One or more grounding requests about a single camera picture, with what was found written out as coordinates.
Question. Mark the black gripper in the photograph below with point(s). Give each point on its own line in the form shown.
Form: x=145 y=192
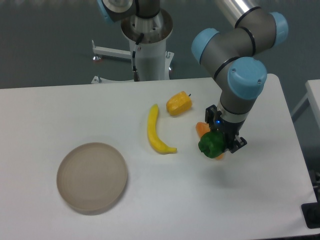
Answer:
x=230 y=130

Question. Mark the green bell pepper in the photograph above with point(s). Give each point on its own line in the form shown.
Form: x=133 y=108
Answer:
x=212 y=144

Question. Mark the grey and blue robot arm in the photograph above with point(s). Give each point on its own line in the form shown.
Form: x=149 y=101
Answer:
x=227 y=57

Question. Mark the yellow bell pepper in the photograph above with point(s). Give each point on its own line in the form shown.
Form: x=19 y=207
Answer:
x=179 y=103

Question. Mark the orange carrot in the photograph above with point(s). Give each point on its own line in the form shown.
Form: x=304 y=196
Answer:
x=203 y=128

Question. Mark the yellow banana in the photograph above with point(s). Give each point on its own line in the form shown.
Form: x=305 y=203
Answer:
x=155 y=142

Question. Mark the white side table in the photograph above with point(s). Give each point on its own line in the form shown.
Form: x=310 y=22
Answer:
x=310 y=99

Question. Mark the black device at table edge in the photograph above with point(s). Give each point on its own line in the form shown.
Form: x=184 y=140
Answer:
x=311 y=214

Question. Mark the beige round plate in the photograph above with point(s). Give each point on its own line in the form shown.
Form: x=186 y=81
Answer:
x=92 y=178

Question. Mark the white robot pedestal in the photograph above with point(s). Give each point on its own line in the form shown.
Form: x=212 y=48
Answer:
x=147 y=37

